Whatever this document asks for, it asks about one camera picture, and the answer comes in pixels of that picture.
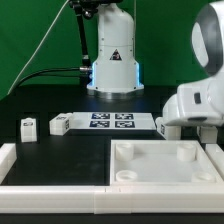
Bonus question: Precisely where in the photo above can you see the white fence piece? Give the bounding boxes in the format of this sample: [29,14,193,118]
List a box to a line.
[0,143,17,184]
[205,144,224,180]

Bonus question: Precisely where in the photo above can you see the white right fence piece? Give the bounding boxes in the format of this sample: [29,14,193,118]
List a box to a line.
[205,144,224,180]

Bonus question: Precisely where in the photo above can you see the white square tabletop part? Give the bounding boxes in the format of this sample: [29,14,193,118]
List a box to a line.
[110,140,224,185]

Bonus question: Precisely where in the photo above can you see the white left fence piece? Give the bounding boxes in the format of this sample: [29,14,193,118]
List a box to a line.
[0,143,17,184]

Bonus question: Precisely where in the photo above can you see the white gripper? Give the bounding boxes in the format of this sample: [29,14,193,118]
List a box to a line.
[162,79,224,126]

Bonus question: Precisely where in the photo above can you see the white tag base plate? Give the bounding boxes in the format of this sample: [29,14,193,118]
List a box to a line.
[71,112,156,130]

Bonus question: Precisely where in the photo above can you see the white front fence rail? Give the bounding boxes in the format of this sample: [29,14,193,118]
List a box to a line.
[0,185,224,214]

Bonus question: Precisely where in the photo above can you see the black cable on table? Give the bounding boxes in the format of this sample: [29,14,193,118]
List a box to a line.
[9,65,94,95]

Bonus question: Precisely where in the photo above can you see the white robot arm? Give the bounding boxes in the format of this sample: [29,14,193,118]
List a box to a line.
[87,0,224,126]

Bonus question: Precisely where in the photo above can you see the white hanging cable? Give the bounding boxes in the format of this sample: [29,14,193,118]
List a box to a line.
[6,0,70,96]

